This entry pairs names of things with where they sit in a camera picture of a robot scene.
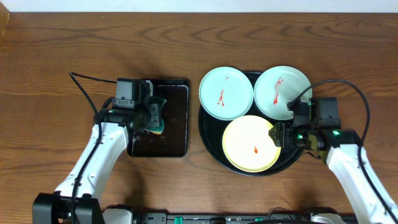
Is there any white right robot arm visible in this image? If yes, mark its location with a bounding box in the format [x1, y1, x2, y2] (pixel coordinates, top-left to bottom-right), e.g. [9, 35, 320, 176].
[269, 122, 397, 223]

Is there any black cable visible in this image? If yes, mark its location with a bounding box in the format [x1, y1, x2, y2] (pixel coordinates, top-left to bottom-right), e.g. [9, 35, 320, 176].
[286, 78, 398, 215]
[68, 71, 118, 125]

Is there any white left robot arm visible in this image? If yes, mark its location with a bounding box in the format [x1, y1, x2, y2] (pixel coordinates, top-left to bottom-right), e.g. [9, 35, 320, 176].
[32, 78, 159, 223]

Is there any black rectangular water tray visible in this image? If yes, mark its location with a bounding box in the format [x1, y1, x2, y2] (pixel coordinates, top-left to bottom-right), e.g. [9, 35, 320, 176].
[127, 79, 190, 157]

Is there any black round tray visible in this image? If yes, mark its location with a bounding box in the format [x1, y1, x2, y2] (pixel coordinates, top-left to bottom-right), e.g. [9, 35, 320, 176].
[198, 72, 302, 176]

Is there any left black cable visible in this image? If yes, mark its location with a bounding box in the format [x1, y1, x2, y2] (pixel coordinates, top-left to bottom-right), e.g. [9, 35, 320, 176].
[68, 71, 118, 125]

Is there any light green plate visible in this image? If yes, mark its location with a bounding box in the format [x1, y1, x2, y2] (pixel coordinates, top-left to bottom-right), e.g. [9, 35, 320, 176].
[199, 67, 254, 121]
[254, 66, 310, 120]

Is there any right black cable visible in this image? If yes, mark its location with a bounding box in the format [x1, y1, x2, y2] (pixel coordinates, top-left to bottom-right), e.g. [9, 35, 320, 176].
[286, 78, 398, 215]

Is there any green yellow sponge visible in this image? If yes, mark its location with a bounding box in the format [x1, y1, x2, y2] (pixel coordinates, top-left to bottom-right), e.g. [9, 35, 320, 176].
[144, 96, 167, 135]

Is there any yellow plate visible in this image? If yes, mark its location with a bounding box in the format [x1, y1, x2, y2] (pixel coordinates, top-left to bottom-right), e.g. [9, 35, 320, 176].
[222, 115, 281, 173]

